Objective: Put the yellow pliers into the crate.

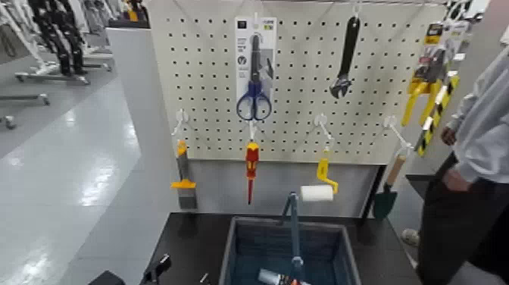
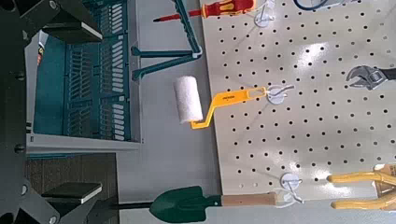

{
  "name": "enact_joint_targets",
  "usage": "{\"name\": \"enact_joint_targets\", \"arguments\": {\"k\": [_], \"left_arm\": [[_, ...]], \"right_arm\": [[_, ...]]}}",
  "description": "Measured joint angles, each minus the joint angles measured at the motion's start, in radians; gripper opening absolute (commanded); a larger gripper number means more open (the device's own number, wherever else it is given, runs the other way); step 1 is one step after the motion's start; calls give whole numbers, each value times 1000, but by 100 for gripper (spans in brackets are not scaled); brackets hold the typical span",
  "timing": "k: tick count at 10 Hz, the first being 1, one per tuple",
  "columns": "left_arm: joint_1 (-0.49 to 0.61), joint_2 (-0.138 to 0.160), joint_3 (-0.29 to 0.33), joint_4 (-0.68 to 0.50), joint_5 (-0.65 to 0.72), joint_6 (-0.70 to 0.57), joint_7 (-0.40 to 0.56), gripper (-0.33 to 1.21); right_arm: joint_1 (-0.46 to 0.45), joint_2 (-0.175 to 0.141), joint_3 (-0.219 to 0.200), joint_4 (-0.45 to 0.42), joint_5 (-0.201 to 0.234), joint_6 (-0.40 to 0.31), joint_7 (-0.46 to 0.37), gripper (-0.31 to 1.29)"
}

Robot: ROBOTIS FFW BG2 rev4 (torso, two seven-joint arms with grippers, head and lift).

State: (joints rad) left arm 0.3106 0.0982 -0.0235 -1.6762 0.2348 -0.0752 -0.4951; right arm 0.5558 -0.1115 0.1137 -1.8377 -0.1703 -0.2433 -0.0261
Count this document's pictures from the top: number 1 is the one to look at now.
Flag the yellow pliers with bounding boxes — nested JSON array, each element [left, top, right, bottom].
[[401, 21, 467, 128]]

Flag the grey blue plastic crate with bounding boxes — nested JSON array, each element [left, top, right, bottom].
[[218, 215, 362, 285]]

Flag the white tube with colourful label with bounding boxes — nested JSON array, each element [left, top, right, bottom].
[[258, 268, 313, 285]]

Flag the grey panel under pegboard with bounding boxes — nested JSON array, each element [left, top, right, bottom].
[[186, 158, 381, 218]]

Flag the red yellow screwdriver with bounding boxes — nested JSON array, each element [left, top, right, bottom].
[[245, 142, 261, 205]]

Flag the white pegboard panel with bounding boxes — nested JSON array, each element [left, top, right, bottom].
[[147, 0, 448, 166]]

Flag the black pegboard stand leg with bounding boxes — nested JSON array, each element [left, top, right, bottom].
[[358, 164, 389, 243]]

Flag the grey wheeled stand base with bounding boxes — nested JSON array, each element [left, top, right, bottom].
[[14, 70, 92, 86]]

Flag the blue scissors in card packaging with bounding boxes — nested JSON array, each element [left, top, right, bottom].
[[234, 16, 277, 121]]

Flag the black humanoid robot on stand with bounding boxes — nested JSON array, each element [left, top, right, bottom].
[[27, 0, 88, 77]]

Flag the yellow black hazard tape strip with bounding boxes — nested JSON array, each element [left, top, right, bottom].
[[415, 75, 461, 157]]

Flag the black adjustable wrench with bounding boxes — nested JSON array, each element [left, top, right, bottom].
[[329, 15, 361, 99]]

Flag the white humanoid robot on stand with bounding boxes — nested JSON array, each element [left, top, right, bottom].
[[0, 0, 51, 77]]

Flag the person in grey shirt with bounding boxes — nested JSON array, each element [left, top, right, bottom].
[[401, 47, 509, 285]]

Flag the dark background machine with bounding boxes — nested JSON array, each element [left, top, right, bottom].
[[444, 0, 486, 25]]

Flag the grey blue crate handle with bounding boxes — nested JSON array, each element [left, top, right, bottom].
[[279, 192, 305, 280]]

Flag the scraper with yellow grey handle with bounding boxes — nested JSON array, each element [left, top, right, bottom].
[[170, 139, 198, 210]]

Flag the white paint roller yellow handle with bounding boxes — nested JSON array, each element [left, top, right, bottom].
[[300, 152, 340, 202]]

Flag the green trowel with wooden handle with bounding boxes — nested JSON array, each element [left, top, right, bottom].
[[373, 154, 408, 221]]

